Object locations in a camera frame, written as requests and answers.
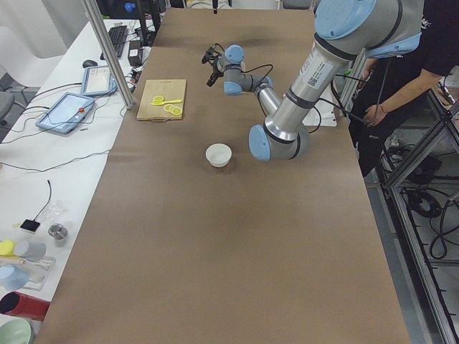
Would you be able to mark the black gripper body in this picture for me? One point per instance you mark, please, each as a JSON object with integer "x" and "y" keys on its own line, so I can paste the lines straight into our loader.
{"x": 216, "y": 69}

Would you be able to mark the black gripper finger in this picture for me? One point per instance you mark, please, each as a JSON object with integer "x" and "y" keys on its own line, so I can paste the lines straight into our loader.
{"x": 211, "y": 80}

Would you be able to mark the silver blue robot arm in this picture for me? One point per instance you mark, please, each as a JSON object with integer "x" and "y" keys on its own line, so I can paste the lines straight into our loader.
{"x": 343, "y": 29}

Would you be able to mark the arm black gripper tip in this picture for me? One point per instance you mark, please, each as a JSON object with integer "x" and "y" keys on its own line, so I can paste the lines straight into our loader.
{"x": 215, "y": 6}

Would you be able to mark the black power adapter box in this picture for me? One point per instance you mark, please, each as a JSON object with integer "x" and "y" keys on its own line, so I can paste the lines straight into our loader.
{"x": 135, "y": 53}

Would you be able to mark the wooden cutting board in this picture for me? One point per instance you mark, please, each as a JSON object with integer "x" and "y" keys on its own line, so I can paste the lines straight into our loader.
{"x": 171, "y": 90}

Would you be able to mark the white bowl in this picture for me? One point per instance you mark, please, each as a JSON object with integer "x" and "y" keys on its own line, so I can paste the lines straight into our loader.
{"x": 218, "y": 155}

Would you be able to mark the black keyboard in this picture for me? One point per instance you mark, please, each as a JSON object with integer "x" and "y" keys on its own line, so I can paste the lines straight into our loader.
{"x": 118, "y": 37}

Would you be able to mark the teach pendant tablet far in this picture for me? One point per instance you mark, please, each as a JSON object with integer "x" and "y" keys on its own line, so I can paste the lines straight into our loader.
{"x": 97, "y": 81}

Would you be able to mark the teach pendant tablet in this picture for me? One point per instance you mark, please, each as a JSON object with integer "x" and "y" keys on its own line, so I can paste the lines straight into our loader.
{"x": 66, "y": 114}
{"x": 97, "y": 81}

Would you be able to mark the black computer mouse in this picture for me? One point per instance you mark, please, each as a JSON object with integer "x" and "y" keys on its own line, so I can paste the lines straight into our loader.
{"x": 89, "y": 63}

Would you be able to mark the teach pendant tablet near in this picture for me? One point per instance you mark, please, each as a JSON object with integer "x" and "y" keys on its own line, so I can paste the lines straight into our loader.
{"x": 66, "y": 114}

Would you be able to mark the person in black clothes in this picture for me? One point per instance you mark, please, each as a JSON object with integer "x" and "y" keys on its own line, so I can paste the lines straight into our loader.
{"x": 390, "y": 87}

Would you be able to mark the crumpled clear plastic bag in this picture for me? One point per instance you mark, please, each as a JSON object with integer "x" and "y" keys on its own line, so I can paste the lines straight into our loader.
{"x": 54, "y": 212}

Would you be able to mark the metal cylinder weight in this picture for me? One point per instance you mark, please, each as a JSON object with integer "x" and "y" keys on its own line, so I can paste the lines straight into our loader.
{"x": 59, "y": 233}

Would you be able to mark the small black square device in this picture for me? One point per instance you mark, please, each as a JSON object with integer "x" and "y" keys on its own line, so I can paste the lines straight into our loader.
{"x": 30, "y": 225}

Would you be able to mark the grey cup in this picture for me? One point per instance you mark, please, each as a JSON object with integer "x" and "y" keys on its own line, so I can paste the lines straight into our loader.
{"x": 32, "y": 251}

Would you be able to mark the clear plastic tray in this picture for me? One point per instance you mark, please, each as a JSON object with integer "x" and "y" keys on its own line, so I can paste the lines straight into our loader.
{"x": 38, "y": 271}

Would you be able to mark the yellow cup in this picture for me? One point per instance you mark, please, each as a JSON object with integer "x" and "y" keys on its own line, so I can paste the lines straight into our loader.
{"x": 7, "y": 248}

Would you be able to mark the light blue cup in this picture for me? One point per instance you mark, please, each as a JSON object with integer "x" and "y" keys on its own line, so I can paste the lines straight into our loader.
{"x": 13, "y": 277}

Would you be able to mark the red cup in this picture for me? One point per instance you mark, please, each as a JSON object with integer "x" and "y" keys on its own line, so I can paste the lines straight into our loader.
{"x": 25, "y": 306}

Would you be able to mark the green bowl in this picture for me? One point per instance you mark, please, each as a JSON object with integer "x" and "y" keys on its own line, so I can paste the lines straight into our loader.
{"x": 17, "y": 331}

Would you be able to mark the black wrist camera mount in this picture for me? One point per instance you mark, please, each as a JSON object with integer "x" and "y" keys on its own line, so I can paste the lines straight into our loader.
{"x": 212, "y": 54}

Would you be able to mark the aluminium frame post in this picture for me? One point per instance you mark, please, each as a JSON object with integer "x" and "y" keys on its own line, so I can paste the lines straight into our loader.
{"x": 93, "y": 13}

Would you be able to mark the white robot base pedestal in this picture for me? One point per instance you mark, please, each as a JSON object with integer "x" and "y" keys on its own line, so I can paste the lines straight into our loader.
{"x": 322, "y": 113}

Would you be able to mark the aluminium frame rack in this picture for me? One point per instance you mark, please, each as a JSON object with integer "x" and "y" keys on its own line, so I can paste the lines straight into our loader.
{"x": 419, "y": 172}

